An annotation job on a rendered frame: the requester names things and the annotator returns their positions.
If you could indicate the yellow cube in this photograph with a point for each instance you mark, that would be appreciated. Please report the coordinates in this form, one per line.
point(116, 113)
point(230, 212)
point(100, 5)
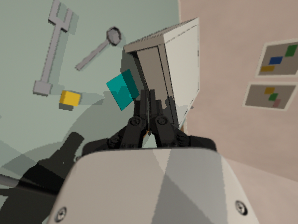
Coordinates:
point(69, 98)

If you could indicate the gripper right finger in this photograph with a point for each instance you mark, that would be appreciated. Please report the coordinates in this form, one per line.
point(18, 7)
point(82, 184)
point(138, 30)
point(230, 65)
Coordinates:
point(167, 135)

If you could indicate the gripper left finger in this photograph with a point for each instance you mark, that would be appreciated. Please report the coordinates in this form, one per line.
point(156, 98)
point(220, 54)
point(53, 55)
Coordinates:
point(131, 136)

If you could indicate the teal square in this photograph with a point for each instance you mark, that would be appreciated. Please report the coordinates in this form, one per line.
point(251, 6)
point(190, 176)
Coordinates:
point(123, 89)

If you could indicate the grey spoon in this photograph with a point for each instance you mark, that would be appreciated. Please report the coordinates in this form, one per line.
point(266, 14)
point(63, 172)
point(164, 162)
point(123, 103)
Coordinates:
point(112, 37)

